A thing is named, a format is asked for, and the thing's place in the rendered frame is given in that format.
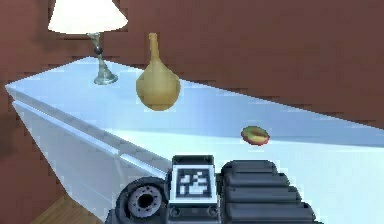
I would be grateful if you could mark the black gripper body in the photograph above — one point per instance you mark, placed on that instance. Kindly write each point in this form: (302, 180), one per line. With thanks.
(140, 201)

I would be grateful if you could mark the white shade table lamp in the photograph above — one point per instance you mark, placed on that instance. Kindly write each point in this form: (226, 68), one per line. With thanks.
(88, 16)

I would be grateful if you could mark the red green apple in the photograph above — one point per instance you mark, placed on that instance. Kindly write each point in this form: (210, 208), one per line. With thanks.
(255, 135)

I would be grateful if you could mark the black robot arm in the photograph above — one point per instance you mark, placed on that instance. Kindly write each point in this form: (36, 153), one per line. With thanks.
(253, 196)

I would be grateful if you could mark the white chest of drawers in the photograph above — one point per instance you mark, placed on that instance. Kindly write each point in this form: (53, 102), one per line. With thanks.
(206, 133)

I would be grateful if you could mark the yellow round vase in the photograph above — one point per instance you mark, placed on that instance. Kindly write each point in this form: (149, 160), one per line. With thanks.
(157, 86)

